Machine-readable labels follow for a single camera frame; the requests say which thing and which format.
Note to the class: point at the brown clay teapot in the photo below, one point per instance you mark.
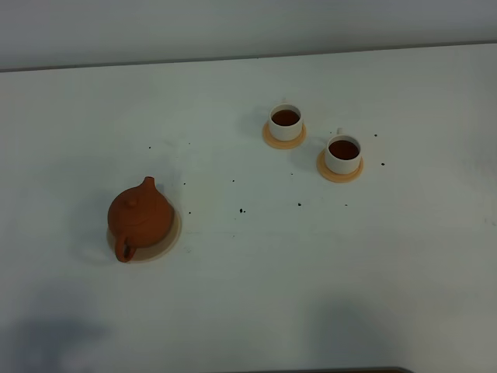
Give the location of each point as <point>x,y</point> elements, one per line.
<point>138,218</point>

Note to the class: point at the beige round teapot coaster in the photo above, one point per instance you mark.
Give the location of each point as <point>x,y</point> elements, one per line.
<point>156,250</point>

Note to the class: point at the orange coaster far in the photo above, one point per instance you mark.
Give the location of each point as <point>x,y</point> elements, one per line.
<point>278,144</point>

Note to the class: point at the orange coaster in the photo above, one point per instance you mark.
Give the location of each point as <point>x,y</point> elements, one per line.
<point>278,144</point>
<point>329,175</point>

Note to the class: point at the white teacup far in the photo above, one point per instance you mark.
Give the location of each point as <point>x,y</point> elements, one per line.
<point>285,122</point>

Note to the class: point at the white teacup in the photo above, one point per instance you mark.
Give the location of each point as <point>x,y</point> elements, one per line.
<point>285,122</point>
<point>343,153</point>

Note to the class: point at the orange coaster near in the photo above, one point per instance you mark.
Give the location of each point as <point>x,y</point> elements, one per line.
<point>329,175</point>

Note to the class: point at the white teacup near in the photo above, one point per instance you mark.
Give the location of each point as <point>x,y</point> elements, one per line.
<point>343,153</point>

